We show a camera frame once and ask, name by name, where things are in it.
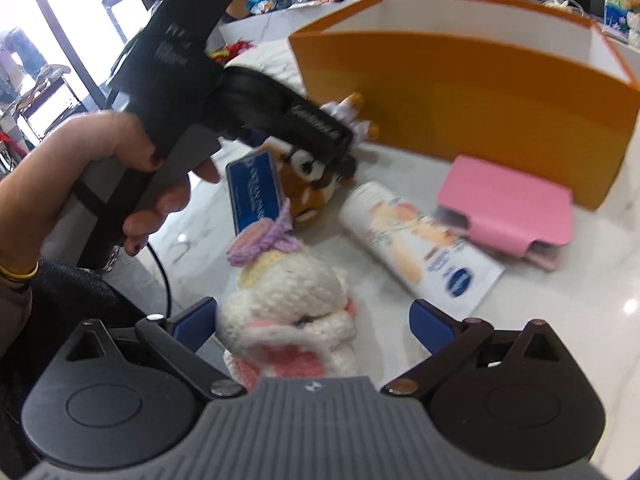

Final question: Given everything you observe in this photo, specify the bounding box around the white lotion tube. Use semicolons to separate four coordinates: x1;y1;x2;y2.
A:
338;181;504;318

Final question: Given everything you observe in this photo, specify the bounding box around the white crochet doll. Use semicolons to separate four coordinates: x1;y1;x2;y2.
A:
216;200;359;391

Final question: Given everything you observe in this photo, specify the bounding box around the brown plush toy sailor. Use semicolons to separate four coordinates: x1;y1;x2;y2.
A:
258;92;380;228

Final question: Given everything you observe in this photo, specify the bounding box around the pink wallet case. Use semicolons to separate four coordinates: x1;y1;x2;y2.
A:
436;155;573;272

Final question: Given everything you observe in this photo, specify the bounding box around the person left hand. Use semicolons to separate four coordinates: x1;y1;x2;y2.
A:
1;112;162;276

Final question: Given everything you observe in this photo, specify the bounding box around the red feather toy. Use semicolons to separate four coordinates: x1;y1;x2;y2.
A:
208;40;255;66

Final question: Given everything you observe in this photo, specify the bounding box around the blue Ocean Park tag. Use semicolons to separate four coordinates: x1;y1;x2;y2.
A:
226;150;282;234

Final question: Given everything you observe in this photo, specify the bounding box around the large orange storage box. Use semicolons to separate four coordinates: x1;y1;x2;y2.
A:
288;0;639;209

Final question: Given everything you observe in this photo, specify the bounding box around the green painted picture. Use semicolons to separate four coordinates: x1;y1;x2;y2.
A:
603;0;640;48

